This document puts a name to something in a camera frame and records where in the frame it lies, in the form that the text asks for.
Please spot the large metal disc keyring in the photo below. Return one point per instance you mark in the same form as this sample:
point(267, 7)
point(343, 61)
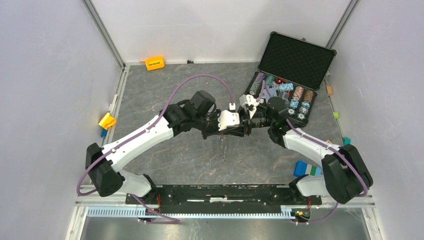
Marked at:
point(223, 146)

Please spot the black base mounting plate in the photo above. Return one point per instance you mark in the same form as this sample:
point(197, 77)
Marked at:
point(225, 198)

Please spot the black poker chip case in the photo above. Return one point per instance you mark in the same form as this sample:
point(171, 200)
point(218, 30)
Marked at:
point(292, 69)

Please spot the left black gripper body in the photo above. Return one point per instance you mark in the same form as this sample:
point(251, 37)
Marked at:
point(211, 128)

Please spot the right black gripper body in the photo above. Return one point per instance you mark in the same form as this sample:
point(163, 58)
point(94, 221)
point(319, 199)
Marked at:
point(247, 122)

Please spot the small blue block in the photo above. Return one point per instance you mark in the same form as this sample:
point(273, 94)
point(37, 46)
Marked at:
point(104, 133)

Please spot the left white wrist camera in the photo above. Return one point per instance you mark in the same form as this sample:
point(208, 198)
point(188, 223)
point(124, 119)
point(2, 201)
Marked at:
point(228, 118)

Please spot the blue white green block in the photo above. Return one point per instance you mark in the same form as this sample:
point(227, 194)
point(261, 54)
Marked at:
point(302, 168)

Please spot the teal cube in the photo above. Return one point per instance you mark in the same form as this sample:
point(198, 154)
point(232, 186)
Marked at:
point(346, 140)

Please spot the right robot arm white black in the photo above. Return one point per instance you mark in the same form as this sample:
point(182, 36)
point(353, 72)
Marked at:
point(344, 175)

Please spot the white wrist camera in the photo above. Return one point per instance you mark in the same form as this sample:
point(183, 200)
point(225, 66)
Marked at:
point(249, 103)
point(228, 118)

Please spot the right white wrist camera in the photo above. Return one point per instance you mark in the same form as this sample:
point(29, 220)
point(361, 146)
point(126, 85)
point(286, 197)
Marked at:
point(249, 103)

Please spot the yellow orange block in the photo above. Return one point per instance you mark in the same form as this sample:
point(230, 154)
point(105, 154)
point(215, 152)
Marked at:
point(107, 121)

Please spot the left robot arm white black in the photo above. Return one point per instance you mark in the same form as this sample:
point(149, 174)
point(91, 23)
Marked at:
point(106, 164)

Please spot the orange small cube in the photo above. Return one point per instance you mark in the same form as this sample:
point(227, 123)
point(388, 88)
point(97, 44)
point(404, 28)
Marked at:
point(329, 90)

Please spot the orange plastic block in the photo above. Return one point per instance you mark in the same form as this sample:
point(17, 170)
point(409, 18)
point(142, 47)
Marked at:
point(154, 63)

